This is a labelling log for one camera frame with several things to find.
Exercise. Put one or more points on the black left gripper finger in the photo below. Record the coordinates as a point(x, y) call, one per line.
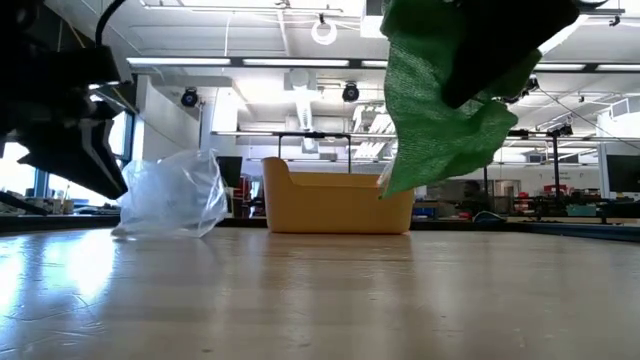
point(75, 160)

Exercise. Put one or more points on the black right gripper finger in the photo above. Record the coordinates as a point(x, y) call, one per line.
point(500, 45)

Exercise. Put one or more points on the green elastic bandage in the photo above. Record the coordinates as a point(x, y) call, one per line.
point(430, 125)

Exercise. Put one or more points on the black ceiling spotlight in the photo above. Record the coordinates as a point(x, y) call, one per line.
point(351, 93)
point(532, 84)
point(190, 98)

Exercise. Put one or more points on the grey box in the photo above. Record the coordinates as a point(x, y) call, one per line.
point(50, 205)

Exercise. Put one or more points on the large framed window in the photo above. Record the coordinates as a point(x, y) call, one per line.
point(15, 172)

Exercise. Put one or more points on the person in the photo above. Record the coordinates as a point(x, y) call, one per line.
point(472, 195)

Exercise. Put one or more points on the black computer monitor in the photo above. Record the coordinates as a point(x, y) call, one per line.
point(230, 171)
point(624, 172)

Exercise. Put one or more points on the yellow plastic bin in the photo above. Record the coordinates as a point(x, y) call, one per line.
point(330, 205)

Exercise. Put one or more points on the black background rig frame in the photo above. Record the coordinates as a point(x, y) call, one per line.
point(555, 165)
point(315, 135)

